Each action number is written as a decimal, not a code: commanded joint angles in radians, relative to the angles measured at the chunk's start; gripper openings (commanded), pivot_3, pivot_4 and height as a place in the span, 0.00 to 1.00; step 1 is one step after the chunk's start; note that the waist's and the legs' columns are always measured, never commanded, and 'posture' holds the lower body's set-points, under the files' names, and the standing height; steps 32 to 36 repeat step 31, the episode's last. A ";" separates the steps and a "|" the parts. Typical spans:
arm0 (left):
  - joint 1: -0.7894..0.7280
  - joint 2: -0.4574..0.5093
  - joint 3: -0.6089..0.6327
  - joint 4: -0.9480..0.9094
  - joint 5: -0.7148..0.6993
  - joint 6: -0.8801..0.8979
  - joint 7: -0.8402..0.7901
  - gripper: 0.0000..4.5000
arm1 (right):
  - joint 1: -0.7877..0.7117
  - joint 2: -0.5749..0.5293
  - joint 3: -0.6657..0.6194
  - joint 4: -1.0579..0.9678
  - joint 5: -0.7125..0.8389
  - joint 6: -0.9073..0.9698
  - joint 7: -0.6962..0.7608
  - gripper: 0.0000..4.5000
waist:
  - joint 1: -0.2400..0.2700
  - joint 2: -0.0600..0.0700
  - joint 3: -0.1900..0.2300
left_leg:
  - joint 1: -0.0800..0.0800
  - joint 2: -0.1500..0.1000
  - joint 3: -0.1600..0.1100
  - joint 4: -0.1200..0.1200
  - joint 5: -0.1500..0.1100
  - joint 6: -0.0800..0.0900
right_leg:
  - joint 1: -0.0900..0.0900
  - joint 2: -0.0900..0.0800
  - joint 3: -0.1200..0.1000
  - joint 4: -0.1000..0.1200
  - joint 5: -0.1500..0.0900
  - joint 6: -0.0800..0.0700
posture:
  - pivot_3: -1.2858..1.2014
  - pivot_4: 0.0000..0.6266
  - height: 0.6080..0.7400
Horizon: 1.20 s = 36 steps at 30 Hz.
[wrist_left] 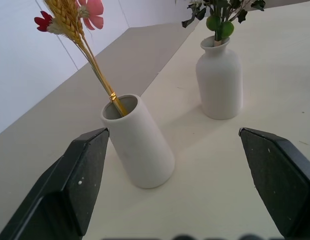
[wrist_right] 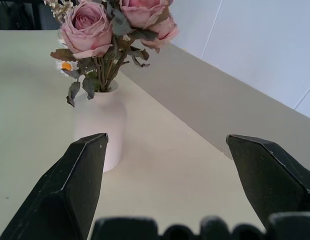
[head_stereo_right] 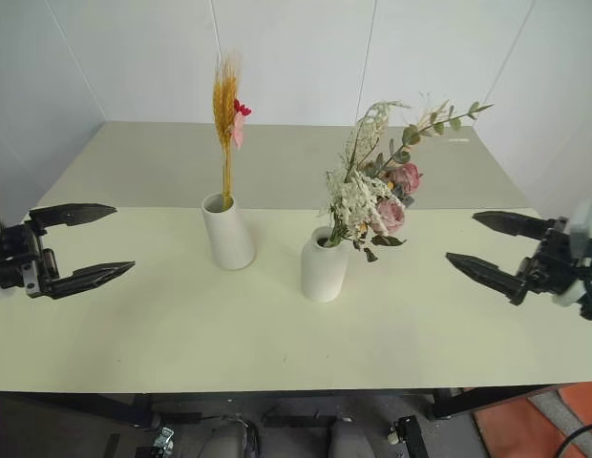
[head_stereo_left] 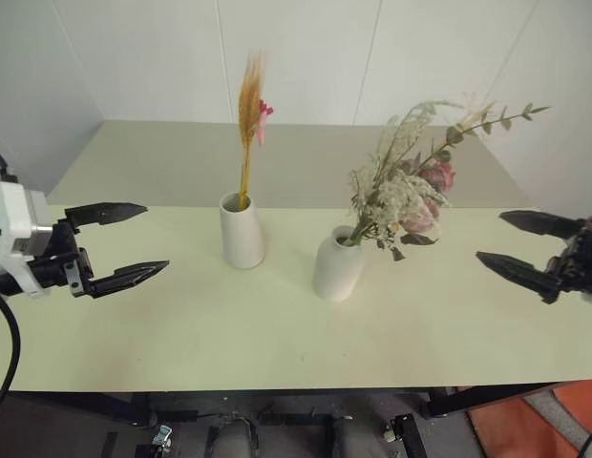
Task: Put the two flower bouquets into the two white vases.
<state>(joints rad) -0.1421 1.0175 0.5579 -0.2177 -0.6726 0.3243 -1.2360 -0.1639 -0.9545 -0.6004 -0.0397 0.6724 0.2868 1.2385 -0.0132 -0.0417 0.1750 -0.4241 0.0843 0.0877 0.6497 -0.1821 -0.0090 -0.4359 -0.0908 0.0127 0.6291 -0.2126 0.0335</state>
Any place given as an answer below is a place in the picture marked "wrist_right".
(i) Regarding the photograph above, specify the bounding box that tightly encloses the white ceramic vase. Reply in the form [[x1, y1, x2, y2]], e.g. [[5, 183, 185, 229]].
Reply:
[[73, 80, 128, 173]]

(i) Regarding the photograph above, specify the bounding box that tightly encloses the pink rose bouquet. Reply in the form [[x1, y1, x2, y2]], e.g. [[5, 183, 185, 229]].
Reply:
[[42, 0, 180, 108]]

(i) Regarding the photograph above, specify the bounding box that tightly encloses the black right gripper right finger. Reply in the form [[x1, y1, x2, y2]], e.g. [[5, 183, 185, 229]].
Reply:
[[225, 134, 310, 231]]

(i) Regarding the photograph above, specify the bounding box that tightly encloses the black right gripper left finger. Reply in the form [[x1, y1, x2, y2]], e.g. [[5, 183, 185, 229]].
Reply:
[[0, 132, 109, 240]]

